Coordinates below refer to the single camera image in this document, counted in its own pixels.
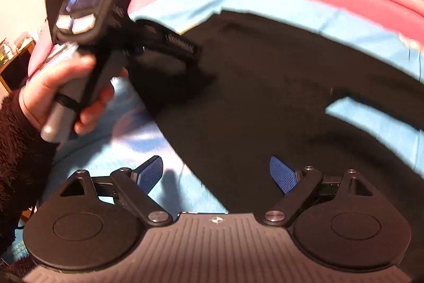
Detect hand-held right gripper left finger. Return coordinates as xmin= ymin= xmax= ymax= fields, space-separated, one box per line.
xmin=60 ymin=155 xmax=173 ymax=227

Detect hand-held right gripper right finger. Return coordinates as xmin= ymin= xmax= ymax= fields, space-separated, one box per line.
xmin=262 ymin=155 xmax=374 ymax=227

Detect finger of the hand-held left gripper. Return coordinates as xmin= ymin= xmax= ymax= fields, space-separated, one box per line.
xmin=132 ymin=19 xmax=203 ymax=62

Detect black pants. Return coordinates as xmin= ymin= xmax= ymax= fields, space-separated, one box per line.
xmin=127 ymin=10 xmax=424 ymax=237

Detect person's left forearm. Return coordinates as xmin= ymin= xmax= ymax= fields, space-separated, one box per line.
xmin=0 ymin=89 xmax=63 ymax=259

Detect person's left hand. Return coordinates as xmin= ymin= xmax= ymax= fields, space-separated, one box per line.
xmin=18 ymin=54 xmax=129 ymax=137

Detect wooden desk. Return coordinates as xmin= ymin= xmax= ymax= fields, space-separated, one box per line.
xmin=0 ymin=37 xmax=36 ymax=94

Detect blue floral blanket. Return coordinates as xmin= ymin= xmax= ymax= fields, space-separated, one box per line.
xmin=13 ymin=0 xmax=424 ymax=259

